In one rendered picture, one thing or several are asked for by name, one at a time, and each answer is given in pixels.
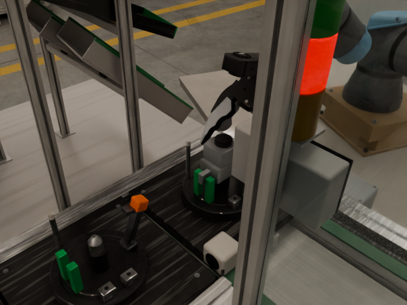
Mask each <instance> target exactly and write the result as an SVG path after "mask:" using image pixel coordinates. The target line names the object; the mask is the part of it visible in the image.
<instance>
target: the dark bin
mask: <svg viewBox="0 0 407 305"><path fill-rule="evenodd" d="M42 1H45V2H49V3H52V4H56V5H59V6H62V7H66V8H69V9H72V10H76V11H79V12H83V13H86V14H89V15H93V16H96V17H99V18H103V19H106V20H109V21H113V22H116V13H115V6H114V0H42ZM131 14H132V22H133V27H134V28H137V29H140V30H144V31H147V32H150V33H154V34H158V35H161V36H165V37H167V38H171V39H174V37H175V34H176V31H177V28H178V27H177V26H175V25H174V24H172V23H170V22H168V21H167V20H165V19H163V18H162V17H160V16H158V15H156V14H155V13H153V12H152V11H149V10H148V9H146V8H144V7H141V6H138V5H135V4H132V3H131Z"/></svg>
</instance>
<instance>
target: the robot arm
mask: <svg viewBox="0 0 407 305"><path fill-rule="evenodd" d="M258 63H259V53H243V52H237V51H235V52H233V53H225V54H224V58H223V63H222V69H223V70H226V71H228V74H230V75H232V76H236V77H240V78H241V79H240V80H239V81H238V80H235V82H234V83H233V84H232V85H230V86H229V87H227V88H226V89H225V90H224V91H223V92H222V93H221V94H220V96H219V97H218V99H217V101H216V103H215V104H214V106H213V108H212V110H211V114H210V115H209V117H208V119H207V122H206V124H205V127H204V129H203V133H202V136H201V139H200V144H201V145H203V144H204V143H205V142H206V141H207V140H208V139H209V138H210V137H211V136H212V134H213V133H214V132H215V131H226V130H227V129H228V128H229V127H230V126H231V125H232V117H233V116H234V115H235V114H236V113H237V112H238V110H239V108H240V107H241V108H243V109H244V110H245V111H247V112H250V113H253V106H254V96H255V90H256V79H257V69H258Z"/></svg>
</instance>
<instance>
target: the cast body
mask: <svg viewBox="0 0 407 305"><path fill-rule="evenodd" d="M233 147H234V140H233V138H232V137H231V136H230V135H229V134H224V133H222V134H218V135H216V136H215V138H213V139H211V140H209V141H208V142H206V143H204V145H203V158H202V159H201V160H200V169H201V170H202V172H200V173H199V179H198V182H199V183H200V184H201V185H203V184H205V179H206V178H208V177H209V176H211V177H212V178H214V179H215V183H217V184H219V183H220V182H222V181H224V180H225V179H227V178H228V177H230V176H232V175H231V169H232V161H233Z"/></svg>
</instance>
